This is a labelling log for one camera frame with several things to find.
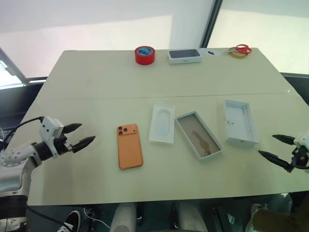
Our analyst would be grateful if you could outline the olive trouser leg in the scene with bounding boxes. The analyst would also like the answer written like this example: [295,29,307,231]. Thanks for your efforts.
[252,208,309,232]

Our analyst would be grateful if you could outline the small clear plastic bag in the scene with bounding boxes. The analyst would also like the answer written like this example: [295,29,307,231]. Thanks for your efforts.
[205,48,223,58]

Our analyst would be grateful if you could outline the grey window rail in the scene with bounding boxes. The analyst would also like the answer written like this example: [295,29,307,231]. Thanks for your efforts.
[0,47,28,86]

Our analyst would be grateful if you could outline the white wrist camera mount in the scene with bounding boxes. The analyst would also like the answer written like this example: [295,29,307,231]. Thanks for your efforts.
[293,130,309,152]
[39,116,65,157]

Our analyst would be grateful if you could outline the dark window frame post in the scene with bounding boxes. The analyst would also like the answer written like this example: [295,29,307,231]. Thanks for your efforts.
[199,0,223,49]

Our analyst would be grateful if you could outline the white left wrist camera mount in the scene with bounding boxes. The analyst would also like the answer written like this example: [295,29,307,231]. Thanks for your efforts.
[39,116,65,157]

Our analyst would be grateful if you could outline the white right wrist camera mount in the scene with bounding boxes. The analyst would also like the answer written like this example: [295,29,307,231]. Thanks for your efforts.
[293,130,309,152]

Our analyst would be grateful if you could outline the white robot leg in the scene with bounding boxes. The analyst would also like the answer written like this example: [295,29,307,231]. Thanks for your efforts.
[112,202,138,232]
[178,200,209,232]

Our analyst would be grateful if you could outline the white phone tray insert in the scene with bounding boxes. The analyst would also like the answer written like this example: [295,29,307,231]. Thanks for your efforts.
[148,103,176,145]

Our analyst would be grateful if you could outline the orange smartphone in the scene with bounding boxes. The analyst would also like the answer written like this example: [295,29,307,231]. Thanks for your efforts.
[116,123,144,171]

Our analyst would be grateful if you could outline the black floor cable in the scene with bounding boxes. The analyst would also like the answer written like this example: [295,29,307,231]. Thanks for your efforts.
[26,206,64,226]

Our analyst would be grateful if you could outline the closed white phone box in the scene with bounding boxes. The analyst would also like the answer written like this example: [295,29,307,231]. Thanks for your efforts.
[167,48,203,65]

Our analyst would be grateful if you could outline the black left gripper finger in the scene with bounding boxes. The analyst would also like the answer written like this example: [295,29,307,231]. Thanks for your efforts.
[63,123,83,133]
[72,135,96,154]

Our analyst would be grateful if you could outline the white shoe of bystander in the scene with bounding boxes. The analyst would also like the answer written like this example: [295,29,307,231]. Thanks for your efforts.
[249,203,269,218]

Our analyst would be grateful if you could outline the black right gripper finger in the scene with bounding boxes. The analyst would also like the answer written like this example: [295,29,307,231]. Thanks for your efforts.
[258,150,294,174]
[272,134,296,145]

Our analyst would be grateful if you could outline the white box base brown inside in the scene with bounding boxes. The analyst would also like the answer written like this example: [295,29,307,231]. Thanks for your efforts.
[174,111,225,162]

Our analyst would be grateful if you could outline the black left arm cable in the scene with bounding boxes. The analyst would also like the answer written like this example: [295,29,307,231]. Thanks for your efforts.
[0,116,45,151]

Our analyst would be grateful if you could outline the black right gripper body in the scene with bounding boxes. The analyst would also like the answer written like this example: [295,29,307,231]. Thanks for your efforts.
[291,145,309,169]

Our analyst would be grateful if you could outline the black and white sneaker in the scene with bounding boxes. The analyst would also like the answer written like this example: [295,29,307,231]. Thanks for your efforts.
[56,209,82,232]

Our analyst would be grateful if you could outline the white cable on floor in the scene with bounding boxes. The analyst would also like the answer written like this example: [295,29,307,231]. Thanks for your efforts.
[83,206,107,227]

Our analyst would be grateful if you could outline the red tape roll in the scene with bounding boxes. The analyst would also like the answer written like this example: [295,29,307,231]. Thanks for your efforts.
[135,46,156,66]

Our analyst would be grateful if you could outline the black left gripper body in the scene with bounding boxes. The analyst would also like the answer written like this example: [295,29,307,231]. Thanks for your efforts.
[53,135,74,156]

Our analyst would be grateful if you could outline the yellow tape roll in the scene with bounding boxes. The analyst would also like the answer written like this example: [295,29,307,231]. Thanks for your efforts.
[228,49,248,59]

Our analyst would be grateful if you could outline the red handled scissors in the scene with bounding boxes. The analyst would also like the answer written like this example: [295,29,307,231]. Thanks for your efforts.
[229,43,253,55]

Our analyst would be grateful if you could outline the white phone box lid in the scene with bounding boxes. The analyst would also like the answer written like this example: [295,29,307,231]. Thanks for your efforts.
[225,99,260,147]

